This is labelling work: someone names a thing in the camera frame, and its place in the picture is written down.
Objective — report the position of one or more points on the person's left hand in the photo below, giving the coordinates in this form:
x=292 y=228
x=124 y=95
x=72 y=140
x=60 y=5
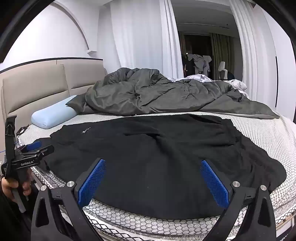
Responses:
x=9 y=185

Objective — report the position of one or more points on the beige padded headboard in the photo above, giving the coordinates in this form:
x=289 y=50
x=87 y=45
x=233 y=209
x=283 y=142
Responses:
x=34 y=88

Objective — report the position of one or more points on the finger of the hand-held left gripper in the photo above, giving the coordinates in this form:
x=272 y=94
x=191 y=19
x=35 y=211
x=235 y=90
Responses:
x=42 y=151
x=34 y=145

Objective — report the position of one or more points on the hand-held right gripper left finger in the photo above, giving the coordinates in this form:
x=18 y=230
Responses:
x=92 y=178

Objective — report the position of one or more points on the wide white curtain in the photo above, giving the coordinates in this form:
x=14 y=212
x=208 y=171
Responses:
x=138 y=34

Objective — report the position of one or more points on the white pillow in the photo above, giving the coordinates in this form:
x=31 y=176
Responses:
x=238 y=84

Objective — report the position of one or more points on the honeycomb patterned bed mattress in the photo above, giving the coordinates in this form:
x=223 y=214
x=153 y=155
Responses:
x=266 y=132

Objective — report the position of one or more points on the dark grey duvet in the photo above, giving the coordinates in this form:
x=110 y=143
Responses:
x=150 y=92

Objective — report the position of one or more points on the white chair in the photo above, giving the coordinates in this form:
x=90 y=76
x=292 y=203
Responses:
x=222 y=69

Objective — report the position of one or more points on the black pants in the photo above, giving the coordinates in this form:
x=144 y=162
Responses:
x=150 y=162

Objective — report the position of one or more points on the pile of grey clothes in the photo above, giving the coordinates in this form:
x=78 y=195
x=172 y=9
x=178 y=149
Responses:
x=200 y=62

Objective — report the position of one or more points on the olive curtain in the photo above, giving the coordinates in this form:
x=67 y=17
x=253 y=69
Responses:
x=219 y=53

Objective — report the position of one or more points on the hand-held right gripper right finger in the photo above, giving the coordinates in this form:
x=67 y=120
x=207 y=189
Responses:
x=214 y=183

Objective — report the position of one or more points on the white striped sheet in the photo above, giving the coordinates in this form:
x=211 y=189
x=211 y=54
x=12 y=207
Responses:
x=196 y=77

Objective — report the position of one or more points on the light blue pillow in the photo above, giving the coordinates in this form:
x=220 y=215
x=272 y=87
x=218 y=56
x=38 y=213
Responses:
x=50 y=115

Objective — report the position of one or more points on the narrow white curtain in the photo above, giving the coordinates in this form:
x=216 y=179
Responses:
x=245 y=46

